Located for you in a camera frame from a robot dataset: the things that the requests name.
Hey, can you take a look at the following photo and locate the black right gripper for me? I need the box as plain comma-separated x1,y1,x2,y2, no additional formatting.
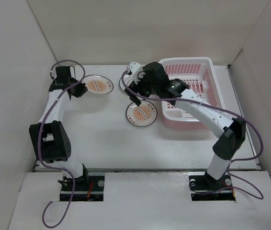
124,70,159,106

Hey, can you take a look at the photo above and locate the orange sunburst plate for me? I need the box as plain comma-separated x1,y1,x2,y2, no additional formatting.
82,74,114,95
125,100,158,127

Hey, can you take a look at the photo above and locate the black rimmed flower plate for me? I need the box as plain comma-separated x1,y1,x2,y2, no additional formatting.
119,71,134,92

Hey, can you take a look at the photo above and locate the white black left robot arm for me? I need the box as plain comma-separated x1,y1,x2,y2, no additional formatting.
29,66,89,190

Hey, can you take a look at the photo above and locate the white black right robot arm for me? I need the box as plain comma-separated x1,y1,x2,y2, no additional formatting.
123,62,246,189

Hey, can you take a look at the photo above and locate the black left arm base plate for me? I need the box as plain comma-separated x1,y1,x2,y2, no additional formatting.
58,175,105,202

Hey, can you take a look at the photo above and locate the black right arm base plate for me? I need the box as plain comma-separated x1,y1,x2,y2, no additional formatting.
189,174,236,201

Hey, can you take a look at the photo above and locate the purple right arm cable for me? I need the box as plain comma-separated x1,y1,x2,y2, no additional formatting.
120,69,265,200

